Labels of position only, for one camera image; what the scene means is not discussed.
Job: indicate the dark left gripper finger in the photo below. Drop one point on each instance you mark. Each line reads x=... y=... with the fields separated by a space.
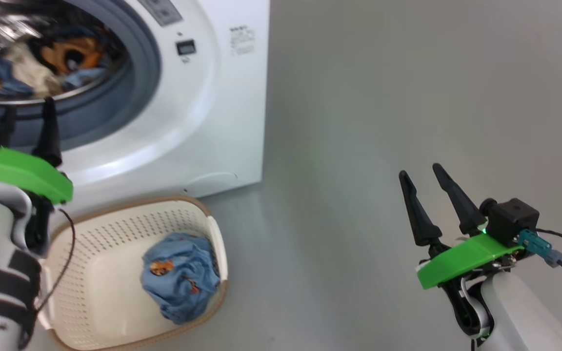
x=4 y=126
x=49 y=136

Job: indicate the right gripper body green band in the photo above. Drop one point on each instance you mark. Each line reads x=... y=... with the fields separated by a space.
x=461 y=261

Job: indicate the round white filter cover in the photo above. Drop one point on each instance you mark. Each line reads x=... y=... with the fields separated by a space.
x=212 y=184

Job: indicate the white front-load washing machine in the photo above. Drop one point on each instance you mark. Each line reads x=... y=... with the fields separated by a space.
x=222 y=122

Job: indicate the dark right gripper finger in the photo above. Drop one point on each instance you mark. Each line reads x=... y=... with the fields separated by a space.
x=459 y=204
x=417 y=214

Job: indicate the blue garment small orange prints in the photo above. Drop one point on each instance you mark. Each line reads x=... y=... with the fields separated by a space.
x=178 y=282

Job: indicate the grey rubber door gasket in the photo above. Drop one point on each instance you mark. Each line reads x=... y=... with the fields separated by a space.
x=134 y=97

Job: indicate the black door lock socket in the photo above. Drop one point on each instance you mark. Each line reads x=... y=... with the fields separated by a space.
x=186 y=47

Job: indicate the grey instruction label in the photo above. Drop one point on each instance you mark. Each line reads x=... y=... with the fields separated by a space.
x=161 y=10

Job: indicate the cream basket with brown rim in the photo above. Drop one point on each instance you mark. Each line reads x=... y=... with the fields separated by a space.
x=110 y=273

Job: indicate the cream white garment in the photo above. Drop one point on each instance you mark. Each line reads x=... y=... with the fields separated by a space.
x=32 y=70

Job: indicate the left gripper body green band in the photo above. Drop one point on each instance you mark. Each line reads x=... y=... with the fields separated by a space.
x=17 y=170

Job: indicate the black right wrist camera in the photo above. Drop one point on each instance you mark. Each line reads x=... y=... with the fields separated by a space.
x=512 y=219

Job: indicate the small printed text label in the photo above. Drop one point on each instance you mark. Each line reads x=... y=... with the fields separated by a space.
x=242 y=41

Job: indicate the blue garment with face print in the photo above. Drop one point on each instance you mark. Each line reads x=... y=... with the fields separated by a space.
x=73 y=53

